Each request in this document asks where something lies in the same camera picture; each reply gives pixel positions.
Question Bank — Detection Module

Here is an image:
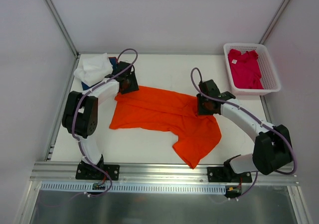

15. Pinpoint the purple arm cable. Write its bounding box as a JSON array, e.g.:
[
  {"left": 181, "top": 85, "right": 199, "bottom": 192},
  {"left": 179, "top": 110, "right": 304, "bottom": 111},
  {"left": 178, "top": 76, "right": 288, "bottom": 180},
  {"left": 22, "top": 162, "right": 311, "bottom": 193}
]
[
  {"left": 190, "top": 67, "right": 299, "bottom": 201},
  {"left": 71, "top": 48, "right": 139, "bottom": 198}
]

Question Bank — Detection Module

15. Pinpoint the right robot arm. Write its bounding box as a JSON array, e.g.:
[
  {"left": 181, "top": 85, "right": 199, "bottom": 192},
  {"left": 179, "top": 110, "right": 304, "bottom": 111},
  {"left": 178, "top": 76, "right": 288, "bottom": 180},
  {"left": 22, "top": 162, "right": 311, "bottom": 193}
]
[{"left": 197, "top": 80, "right": 296, "bottom": 182}]

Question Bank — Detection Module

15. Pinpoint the blue folded t-shirt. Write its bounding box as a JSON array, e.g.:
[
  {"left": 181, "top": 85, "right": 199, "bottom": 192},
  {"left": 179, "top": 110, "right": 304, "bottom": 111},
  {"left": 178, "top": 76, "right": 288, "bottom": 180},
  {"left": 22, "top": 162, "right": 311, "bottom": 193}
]
[{"left": 81, "top": 59, "right": 117, "bottom": 91}]

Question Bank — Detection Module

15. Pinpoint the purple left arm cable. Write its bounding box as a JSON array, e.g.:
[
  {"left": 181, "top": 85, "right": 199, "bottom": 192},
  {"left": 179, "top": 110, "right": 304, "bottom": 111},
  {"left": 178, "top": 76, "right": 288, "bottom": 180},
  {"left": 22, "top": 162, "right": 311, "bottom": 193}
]
[{"left": 71, "top": 48, "right": 139, "bottom": 198}]

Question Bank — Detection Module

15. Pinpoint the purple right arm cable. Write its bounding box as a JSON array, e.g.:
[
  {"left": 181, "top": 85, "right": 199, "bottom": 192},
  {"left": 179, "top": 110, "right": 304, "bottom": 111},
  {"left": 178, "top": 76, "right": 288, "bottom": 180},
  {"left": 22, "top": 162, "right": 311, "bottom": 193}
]
[{"left": 190, "top": 67, "right": 299, "bottom": 201}]

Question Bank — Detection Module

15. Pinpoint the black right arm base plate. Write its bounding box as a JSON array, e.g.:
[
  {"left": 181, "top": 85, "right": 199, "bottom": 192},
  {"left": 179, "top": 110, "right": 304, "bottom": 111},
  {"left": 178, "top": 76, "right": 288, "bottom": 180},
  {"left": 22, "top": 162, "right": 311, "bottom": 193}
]
[{"left": 207, "top": 166, "right": 252, "bottom": 183}]

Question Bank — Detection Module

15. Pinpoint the orange t-shirt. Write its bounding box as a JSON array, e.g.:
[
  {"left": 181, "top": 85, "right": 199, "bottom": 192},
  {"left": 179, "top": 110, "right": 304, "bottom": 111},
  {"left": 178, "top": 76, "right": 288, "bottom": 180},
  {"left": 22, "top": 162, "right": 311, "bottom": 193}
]
[{"left": 109, "top": 86, "right": 222, "bottom": 169}]

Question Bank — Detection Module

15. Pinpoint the white slotted cable duct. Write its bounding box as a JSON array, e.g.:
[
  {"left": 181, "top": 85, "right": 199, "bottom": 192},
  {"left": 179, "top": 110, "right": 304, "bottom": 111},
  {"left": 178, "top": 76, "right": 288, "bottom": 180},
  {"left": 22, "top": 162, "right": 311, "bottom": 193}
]
[{"left": 40, "top": 181, "right": 226, "bottom": 195}]

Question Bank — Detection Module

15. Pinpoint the aluminium mounting rail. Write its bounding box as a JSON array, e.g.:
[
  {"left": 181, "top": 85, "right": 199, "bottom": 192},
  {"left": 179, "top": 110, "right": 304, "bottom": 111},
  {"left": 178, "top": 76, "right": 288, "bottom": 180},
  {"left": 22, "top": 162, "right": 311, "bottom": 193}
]
[{"left": 30, "top": 161, "right": 300, "bottom": 186}]

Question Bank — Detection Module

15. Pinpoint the white plastic basket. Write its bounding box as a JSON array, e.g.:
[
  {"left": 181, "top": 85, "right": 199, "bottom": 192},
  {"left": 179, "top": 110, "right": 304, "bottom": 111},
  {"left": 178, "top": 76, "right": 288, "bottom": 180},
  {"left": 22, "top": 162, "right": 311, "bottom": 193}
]
[{"left": 223, "top": 43, "right": 281, "bottom": 96}]

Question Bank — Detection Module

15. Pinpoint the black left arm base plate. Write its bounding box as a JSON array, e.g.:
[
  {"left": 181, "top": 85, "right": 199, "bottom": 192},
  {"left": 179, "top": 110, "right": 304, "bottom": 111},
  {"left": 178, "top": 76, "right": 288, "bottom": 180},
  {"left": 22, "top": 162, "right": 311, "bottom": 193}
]
[{"left": 75, "top": 162, "right": 120, "bottom": 181}]

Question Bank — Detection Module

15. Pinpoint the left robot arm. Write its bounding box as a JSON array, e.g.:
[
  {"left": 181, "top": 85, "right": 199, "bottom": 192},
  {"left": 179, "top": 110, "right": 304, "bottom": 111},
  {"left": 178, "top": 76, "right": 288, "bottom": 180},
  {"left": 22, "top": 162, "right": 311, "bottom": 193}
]
[{"left": 62, "top": 61, "right": 139, "bottom": 179}]

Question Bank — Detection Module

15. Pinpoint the magenta t-shirt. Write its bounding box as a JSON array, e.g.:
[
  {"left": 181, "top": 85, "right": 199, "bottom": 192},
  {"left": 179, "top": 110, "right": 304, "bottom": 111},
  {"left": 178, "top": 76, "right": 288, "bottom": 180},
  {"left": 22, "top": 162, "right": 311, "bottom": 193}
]
[{"left": 228, "top": 49, "right": 264, "bottom": 90}]

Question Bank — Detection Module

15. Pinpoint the white folded t-shirt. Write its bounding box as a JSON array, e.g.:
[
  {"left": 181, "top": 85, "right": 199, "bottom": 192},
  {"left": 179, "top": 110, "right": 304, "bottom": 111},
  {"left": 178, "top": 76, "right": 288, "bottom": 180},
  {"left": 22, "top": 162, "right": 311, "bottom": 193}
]
[{"left": 73, "top": 53, "right": 113, "bottom": 87}]

